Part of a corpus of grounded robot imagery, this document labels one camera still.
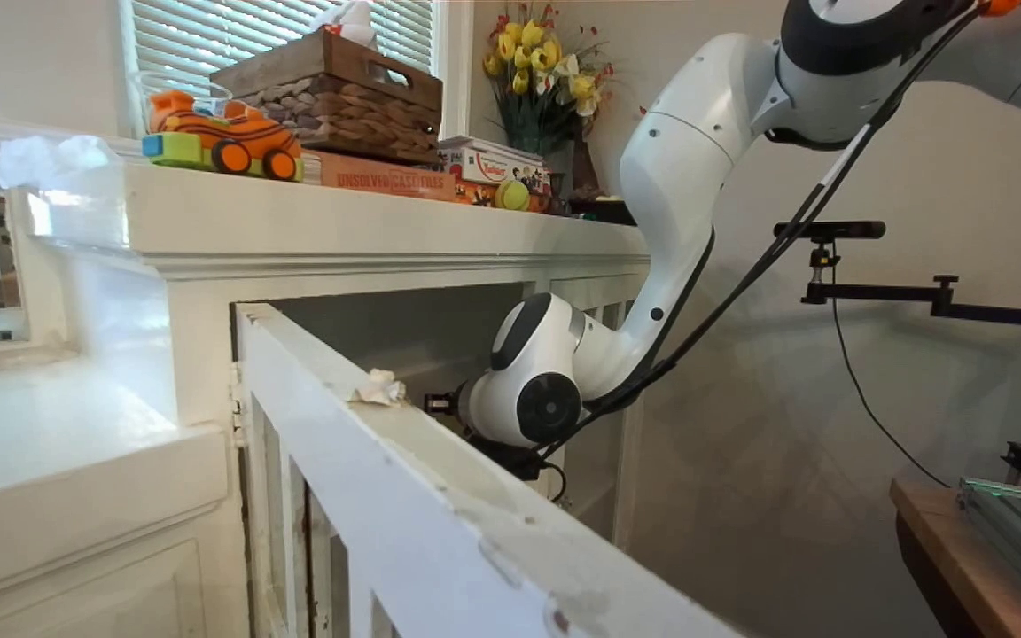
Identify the black camera on stand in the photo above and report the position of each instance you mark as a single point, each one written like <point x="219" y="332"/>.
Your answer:
<point x="832" y="229"/>

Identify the Twister game box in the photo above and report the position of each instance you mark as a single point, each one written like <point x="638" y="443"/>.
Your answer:
<point x="479" y="166"/>

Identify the white wooden cabinet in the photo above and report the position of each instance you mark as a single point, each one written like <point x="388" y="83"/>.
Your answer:
<point x="185" y="449"/>

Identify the green tennis ball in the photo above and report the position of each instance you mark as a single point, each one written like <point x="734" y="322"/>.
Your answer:
<point x="510" y="196"/>

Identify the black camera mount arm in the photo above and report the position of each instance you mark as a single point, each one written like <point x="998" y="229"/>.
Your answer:
<point x="937" y="295"/>

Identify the brown wicker basket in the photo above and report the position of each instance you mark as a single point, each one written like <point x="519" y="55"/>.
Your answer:
<point x="343" y="97"/>

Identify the yellow flower bouquet vase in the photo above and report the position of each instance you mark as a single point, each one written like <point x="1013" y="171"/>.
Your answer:
<point x="548" y="93"/>

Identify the white door knob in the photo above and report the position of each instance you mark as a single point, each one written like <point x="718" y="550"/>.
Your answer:
<point x="382" y="387"/>

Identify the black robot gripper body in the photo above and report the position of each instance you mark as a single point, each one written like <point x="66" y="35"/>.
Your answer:
<point x="527" y="465"/>

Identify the white window blinds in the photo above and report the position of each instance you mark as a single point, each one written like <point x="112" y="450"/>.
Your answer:
<point x="178" y="45"/>

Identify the open white cabinet door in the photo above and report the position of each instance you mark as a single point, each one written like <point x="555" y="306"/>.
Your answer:
<point x="445" y="541"/>

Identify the closed white cabinet door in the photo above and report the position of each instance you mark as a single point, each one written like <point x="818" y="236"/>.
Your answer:
<point x="603" y="459"/>

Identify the orange toy truck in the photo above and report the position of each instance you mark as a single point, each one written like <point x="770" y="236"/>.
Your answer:
<point x="235" y="139"/>

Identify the orange board game box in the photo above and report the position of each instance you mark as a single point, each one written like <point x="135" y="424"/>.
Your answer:
<point x="375" y="173"/>

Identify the brown wooden table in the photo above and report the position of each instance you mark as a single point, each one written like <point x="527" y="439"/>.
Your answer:
<point x="967" y="573"/>

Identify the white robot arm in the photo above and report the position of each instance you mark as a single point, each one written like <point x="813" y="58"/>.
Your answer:
<point x="828" y="80"/>

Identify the small black dish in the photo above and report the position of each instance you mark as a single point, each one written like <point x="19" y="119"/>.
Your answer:
<point x="603" y="209"/>

